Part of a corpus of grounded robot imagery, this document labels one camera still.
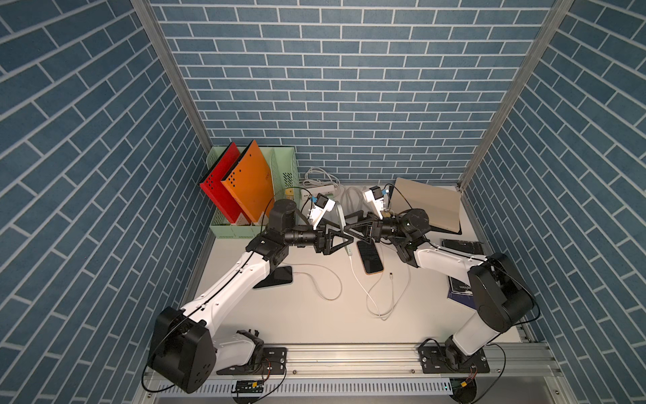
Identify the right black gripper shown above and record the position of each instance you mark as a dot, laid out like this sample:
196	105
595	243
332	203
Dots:
378	229

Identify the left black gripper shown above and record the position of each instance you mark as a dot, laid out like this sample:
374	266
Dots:
321	244

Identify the phone with pink case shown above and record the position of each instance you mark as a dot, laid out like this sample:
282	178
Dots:
370	257

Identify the phone with green case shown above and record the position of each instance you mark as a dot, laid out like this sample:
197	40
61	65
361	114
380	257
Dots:
342	221

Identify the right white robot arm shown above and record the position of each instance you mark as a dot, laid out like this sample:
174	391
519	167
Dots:
501	297

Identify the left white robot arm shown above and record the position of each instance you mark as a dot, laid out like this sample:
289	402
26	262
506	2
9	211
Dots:
183	348

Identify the phone lying left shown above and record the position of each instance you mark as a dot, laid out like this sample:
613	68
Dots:
280	276

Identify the white power strip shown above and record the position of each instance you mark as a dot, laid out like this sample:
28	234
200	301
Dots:
327	190

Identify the beige notebook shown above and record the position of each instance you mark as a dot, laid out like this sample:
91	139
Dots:
442	205

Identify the orange folder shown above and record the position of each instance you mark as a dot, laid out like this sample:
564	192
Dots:
249	181

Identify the red folder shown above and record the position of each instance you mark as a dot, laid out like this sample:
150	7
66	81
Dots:
213	187

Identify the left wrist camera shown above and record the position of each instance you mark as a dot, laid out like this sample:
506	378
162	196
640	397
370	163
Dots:
320	205

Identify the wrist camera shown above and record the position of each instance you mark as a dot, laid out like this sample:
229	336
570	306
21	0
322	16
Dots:
377	198
320	205

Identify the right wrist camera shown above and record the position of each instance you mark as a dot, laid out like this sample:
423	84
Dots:
377	198

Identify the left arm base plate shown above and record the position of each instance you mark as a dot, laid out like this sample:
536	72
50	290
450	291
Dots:
271	361

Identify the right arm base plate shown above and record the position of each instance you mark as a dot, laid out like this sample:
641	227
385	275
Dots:
435	360

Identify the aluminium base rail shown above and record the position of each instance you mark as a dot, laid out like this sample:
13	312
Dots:
390	360

